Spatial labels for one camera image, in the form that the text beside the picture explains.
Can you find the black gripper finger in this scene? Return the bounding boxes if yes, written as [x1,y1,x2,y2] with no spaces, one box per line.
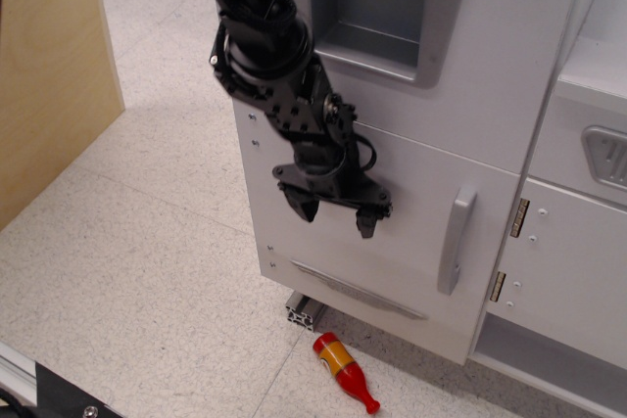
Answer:
[284,188,319,222]
[356,208,379,239]

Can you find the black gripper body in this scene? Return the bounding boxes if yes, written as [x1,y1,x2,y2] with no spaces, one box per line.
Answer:
[272,151,392,218]

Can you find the white low fridge door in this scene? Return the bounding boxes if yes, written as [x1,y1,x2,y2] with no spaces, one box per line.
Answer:
[234,103,518,363]

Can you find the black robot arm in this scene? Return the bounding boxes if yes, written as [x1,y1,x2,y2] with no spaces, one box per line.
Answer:
[210,0,392,239]

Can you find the aluminium extrusion foot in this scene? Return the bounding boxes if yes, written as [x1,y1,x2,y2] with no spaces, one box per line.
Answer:
[285,291,327,332]

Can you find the red orange toy bottle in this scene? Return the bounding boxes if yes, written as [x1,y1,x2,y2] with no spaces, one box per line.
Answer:
[313,332,380,415]

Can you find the lower metal hinge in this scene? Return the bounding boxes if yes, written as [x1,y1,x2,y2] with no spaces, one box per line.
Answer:
[489,271,506,302]

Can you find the metal hinge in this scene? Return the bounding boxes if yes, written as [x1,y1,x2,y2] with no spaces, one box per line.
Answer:
[509,198,529,238]
[489,271,506,302]

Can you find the upper metal hinge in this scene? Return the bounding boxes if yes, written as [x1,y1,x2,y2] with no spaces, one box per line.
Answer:
[509,198,529,238]

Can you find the white toy kitchen cabinet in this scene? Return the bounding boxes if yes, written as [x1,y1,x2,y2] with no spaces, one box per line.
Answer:
[205,0,627,418]

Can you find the white right cabinet door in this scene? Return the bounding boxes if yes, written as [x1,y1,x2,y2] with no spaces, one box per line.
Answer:
[488,179,626,367]

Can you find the light wooden panel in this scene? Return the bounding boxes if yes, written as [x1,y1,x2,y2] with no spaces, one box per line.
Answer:
[1,0,124,226]

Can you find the grey fridge door handle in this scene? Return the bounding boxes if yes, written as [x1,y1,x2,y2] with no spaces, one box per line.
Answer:
[437,187,476,296]

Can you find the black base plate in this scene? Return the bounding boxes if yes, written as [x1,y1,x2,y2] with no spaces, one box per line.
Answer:
[32,363,121,418]

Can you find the aluminium rail bottom left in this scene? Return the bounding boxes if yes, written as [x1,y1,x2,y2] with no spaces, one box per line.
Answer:
[0,342,37,405]

